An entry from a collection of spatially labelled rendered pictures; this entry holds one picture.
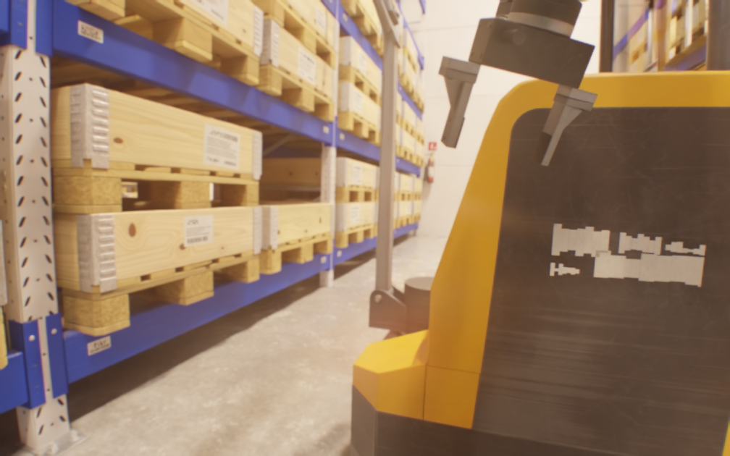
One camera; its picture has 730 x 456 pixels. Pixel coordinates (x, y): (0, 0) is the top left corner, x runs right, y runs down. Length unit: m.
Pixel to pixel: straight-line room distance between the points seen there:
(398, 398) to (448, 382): 0.10
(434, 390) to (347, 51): 2.57
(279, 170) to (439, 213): 4.12
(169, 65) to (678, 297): 1.51
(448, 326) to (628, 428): 0.34
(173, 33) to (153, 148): 0.44
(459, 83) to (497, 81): 6.38
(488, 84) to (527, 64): 6.36
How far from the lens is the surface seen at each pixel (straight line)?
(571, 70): 0.51
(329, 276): 2.73
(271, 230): 1.84
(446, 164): 6.62
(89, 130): 1.18
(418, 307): 1.02
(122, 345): 1.39
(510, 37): 0.44
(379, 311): 1.08
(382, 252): 1.06
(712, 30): 0.85
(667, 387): 0.77
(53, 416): 1.34
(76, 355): 1.31
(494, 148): 0.65
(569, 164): 0.66
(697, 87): 0.73
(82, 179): 1.18
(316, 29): 2.45
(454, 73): 0.46
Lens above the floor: 0.69
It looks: 5 degrees down
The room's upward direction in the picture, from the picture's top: 2 degrees clockwise
